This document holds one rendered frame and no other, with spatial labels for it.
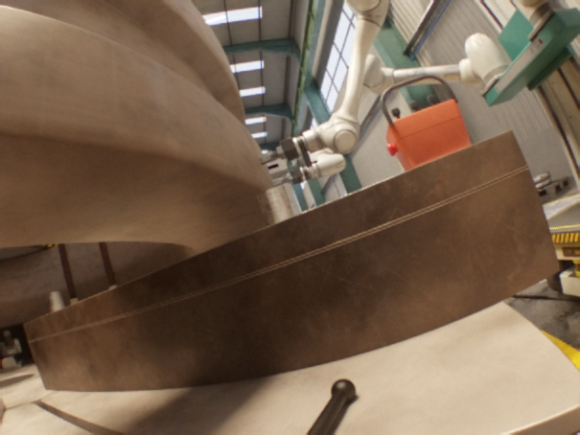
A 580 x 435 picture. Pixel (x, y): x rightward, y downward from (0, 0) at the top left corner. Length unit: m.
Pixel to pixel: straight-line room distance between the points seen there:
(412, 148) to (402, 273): 0.29
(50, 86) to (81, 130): 0.10
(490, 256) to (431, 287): 0.16
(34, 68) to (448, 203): 0.85
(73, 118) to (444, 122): 0.77
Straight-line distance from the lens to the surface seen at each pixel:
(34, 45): 0.61
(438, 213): 0.73
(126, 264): 4.02
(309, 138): 1.17
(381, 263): 0.72
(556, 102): 1.53
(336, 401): 0.52
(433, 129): 0.78
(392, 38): 11.58
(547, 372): 0.49
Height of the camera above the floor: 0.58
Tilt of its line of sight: 8 degrees up
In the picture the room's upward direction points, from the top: 20 degrees counter-clockwise
